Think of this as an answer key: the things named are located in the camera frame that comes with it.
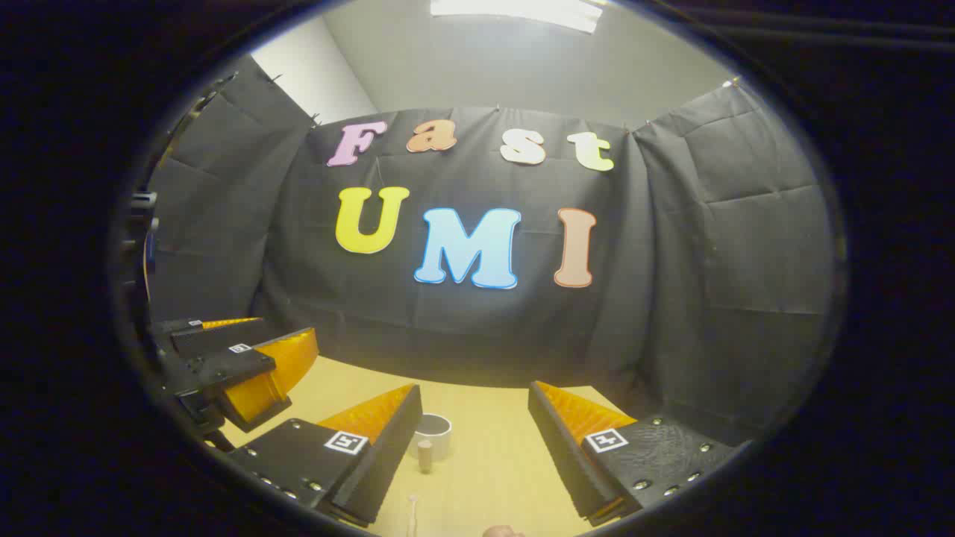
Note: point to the beige toothbrush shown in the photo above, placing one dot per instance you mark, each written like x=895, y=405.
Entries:
x=412, y=518

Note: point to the wooden desktop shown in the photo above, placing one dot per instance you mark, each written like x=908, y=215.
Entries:
x=492, y=477

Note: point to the black backdrop cloth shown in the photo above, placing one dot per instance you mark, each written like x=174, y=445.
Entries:
x=671, y=298

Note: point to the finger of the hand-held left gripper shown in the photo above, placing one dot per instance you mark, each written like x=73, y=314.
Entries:
x=216, y=335
x=239, y=367

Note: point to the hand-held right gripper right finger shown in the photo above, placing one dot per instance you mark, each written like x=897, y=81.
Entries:
x=559, y=455

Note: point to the ceiling light panel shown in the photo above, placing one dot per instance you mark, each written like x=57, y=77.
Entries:
x=515, y=11

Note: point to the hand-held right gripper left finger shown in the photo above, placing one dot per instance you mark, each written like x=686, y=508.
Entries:
x=388, y=455

